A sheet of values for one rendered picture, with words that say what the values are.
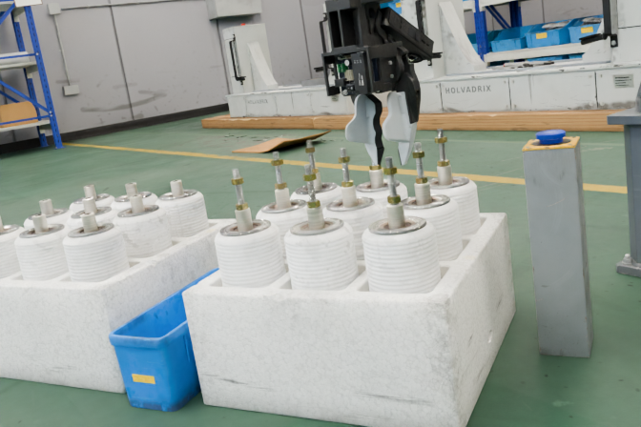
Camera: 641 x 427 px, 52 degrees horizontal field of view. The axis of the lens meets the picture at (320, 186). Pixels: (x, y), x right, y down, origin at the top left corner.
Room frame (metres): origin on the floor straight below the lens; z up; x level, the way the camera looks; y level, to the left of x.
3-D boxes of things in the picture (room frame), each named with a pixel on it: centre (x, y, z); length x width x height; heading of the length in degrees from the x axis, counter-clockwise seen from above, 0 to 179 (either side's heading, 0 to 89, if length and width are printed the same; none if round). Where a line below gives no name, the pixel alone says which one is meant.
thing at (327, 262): (0.88, 0.01, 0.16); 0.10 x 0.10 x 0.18
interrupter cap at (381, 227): (0.83, -0.09, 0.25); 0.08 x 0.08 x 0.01
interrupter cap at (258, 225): (0.94, 0.12, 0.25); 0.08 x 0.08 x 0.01
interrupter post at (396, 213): (0.83, -0.09, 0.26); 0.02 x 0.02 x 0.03
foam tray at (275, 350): (0.99, -0.04, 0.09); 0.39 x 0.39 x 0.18; 62
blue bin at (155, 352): (1.04, 0.24, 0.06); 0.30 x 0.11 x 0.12; 153
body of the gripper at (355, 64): (0.81, -0.08, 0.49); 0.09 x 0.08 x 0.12; 138
